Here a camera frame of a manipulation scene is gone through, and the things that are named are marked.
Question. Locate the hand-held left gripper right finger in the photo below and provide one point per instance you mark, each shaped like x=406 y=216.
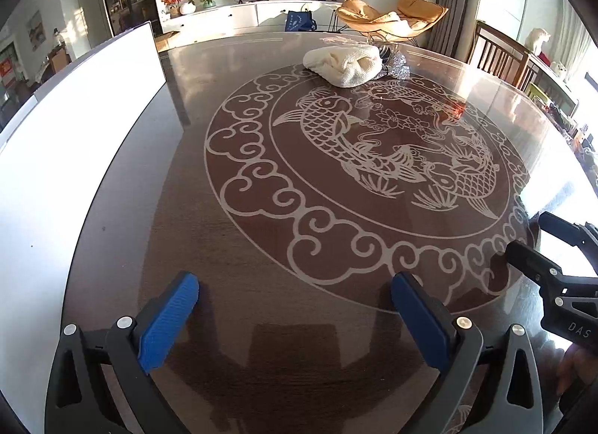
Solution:
x=420 y=322

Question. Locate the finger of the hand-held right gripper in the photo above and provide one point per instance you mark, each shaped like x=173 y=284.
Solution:
x=532 y=261
x=574 y=235

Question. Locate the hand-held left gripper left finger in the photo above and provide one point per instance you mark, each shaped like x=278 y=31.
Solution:
x=170 y=317

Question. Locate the white board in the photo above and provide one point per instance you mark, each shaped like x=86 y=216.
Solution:
x=70 y=158

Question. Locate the person's right hand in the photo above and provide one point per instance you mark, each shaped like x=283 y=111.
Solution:
x=574 y=368

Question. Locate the white cat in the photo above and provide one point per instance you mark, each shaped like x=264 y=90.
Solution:
x=559 y=67
x=537 y=40

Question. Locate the wooden chair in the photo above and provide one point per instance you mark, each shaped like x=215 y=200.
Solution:
x=495 y=53

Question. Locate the silver glitter bow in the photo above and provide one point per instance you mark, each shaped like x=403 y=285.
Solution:
x=397 y=68

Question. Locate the cream knit glove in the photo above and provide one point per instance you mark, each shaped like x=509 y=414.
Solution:
x=341 y=65

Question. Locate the orange lounge chair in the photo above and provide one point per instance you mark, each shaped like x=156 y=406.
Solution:
x=425 y=11
x=359 y=13

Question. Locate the flat cardboard box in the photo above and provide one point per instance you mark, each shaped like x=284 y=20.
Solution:
x=167 y=40

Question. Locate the white round vase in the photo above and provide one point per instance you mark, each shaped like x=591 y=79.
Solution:
x=188 y=9

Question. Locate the white television cabinet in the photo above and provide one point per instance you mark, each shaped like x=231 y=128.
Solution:
x=243 y=16

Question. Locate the white door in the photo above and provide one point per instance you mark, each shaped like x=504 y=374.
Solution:
x=92 y=9

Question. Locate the blue bag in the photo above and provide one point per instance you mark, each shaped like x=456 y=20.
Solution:
x=301 y=22

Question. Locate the wall painting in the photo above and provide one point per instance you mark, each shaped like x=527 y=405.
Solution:
x=35 y=31

